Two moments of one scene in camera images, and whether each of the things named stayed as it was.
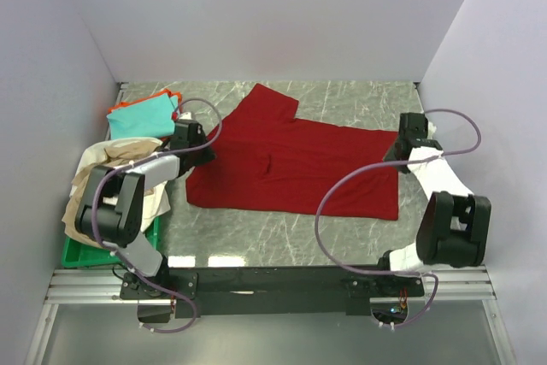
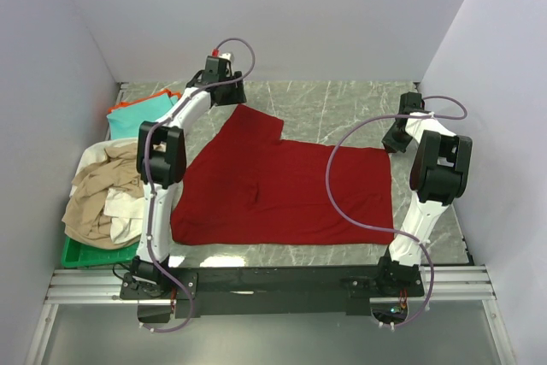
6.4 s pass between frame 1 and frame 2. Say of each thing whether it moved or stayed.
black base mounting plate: stayed
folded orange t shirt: stayed
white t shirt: moved
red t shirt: moved
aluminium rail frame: stayed
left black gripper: moved
